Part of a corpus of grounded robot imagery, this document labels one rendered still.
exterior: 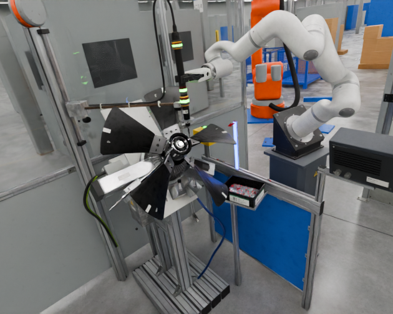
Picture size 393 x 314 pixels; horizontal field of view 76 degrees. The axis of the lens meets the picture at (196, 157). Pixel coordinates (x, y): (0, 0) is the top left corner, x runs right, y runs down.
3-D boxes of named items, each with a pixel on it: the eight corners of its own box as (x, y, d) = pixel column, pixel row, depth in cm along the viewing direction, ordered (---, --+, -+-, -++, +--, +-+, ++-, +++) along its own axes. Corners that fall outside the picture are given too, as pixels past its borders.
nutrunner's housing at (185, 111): (183, 127, 127) (168, 25, 107) (185, 124, 130) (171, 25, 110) (190, 127, 126) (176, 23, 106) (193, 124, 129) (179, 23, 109)
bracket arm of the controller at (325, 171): (317, 172, 121) (317, 167, 120) (320, 170, 123) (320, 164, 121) (373, 190, 104) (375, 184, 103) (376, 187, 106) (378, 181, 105)
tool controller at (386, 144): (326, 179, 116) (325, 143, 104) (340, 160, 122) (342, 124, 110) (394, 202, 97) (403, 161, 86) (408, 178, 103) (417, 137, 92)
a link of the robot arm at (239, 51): (239, 13, 108) (198, 54, 131) (256, 47, 108) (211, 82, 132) (251, 14, 113) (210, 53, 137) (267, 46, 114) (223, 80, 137)
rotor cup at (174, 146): (152, 152, 128) (160, 141, 117) (170, 135, 136) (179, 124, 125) (173, 172, 128) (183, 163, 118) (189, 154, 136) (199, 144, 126)
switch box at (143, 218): (143, 210, 176) (136, 184, 167) (155, 220, 166) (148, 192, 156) (131, 217, 171) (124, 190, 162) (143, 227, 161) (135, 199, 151)
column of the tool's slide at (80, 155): (117, 280, 201) (23, 28, 122) (122, 271, 208) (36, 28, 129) (124, 281, 200) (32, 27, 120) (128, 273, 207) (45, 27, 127)
